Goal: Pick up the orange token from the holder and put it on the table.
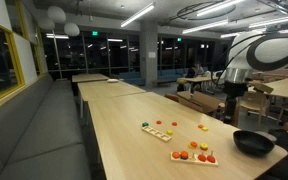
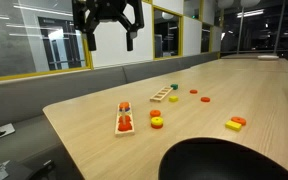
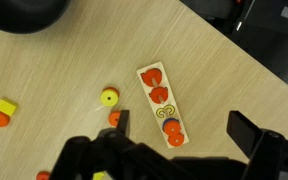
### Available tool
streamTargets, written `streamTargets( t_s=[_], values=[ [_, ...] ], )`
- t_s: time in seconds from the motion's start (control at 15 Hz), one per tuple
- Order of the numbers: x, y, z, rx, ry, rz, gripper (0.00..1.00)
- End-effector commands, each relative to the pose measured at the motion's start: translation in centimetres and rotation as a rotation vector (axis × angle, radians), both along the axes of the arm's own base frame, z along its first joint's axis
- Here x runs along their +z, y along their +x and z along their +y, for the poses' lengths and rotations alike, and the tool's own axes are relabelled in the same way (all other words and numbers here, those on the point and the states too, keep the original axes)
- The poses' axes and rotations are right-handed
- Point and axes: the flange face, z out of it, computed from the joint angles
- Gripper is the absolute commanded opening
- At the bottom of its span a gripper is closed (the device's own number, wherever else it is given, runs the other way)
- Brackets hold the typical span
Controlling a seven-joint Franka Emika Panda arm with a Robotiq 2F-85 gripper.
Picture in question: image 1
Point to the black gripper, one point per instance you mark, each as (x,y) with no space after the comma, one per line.
(236,90)

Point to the orange round peg token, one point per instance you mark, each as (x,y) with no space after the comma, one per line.
(211,159)
(184,154)
(176,155)
(202,157)

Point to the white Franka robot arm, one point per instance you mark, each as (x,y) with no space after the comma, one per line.
(277,50)

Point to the yellow block token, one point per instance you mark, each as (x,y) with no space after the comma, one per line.
(169,132)
(205,128)

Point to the small yellow token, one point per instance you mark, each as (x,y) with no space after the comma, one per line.
(190,146)

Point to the flat orange disc token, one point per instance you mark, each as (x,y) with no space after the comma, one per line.
(174,123)
(158,122)

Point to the wooden peg holder board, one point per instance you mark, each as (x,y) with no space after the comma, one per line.
(192,162)

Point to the blue round peg token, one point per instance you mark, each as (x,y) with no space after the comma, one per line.
(184,158)

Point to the green block token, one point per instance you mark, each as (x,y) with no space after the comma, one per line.
(145,124)

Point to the light wooden chair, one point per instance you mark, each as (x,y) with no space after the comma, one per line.
(254,103)

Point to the black bowl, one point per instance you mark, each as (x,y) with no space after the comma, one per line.
(253,143)

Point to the wooden cafe table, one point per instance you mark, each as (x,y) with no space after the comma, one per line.
(200,79)

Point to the grey round disc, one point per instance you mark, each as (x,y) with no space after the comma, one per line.
(268,134)

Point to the seated person light top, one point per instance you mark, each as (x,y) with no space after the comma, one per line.
(199,69)

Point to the seated person dark top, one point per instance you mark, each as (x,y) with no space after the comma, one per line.
(190,72)

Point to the yellow chair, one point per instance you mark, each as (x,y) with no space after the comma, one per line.
(181,81)

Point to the brown chair back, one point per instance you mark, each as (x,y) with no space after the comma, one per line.
(172,97)

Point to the wide wooden table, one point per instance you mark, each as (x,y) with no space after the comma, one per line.
(287,86)

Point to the blue sofa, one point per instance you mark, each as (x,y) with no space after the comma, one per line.
(172,74)
(132,78)

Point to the low wooden bench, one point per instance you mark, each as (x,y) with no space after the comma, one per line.
(162,81)

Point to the wooden slotted tray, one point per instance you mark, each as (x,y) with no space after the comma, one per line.
(144,129)

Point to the green exit sign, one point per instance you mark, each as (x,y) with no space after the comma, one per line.
(95,33)
(179,39)

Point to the concrete pillar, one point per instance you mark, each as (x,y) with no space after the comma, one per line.
(149,70)

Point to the white paper sign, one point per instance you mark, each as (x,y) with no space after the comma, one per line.
(152,54)

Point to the white plate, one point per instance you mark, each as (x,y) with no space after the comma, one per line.
(112,80)

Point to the long wooden table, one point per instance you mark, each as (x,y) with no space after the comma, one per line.
(107,89)

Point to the short wooden table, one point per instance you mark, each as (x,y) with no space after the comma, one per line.
(89,77)

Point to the white pendant lamp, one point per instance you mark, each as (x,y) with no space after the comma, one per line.
(71,29)
(56,14)
(46,24)

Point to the grey upholstered bench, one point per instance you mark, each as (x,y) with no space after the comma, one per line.
(34,133)

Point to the large yellow framed window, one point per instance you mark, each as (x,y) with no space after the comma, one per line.
(0,60)

